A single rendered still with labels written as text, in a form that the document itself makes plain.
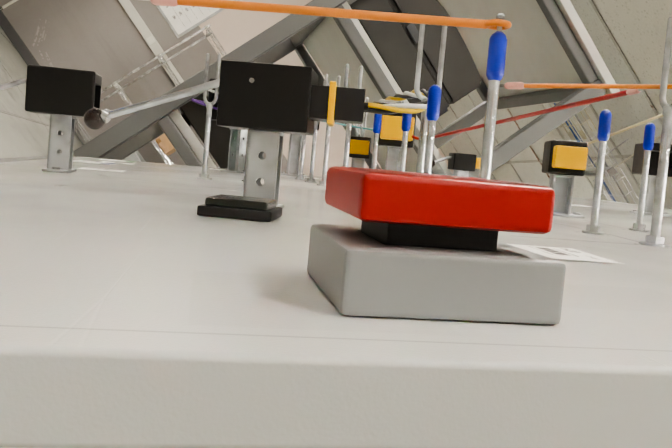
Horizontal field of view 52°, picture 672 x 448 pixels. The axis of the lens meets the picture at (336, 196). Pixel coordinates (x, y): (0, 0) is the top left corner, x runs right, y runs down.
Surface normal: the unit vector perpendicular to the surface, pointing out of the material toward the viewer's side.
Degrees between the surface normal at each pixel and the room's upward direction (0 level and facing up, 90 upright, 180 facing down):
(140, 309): 52
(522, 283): 90
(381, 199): 90
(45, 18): 90
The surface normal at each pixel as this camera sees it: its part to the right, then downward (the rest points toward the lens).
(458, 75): 0.20, 0.09
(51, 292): 0.09, -0.99
